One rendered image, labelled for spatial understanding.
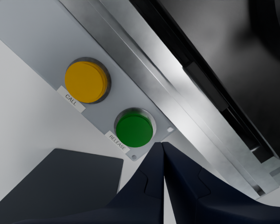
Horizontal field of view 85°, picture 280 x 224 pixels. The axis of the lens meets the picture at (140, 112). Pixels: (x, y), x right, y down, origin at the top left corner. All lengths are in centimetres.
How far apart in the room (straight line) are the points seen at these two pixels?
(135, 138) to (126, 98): 4
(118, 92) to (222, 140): 13
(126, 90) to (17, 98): 23
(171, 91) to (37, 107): 25
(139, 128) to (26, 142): 27
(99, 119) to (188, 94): 10
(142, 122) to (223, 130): 9
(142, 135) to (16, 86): 25
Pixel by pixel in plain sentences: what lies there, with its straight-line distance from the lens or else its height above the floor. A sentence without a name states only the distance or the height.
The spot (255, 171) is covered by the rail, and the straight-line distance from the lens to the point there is 24.
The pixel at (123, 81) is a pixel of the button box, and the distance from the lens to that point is 16.
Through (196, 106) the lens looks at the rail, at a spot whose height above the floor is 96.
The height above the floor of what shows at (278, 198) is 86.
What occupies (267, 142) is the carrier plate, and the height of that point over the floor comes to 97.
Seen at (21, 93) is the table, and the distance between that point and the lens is 34.
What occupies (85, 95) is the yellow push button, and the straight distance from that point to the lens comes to 16.
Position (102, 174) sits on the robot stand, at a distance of 28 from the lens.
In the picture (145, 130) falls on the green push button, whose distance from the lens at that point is 16.
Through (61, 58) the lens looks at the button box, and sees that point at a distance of 18.
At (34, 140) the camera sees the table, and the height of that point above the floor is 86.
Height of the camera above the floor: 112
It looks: 71 degrees down
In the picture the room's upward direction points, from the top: 175 degrees counter-clockwise
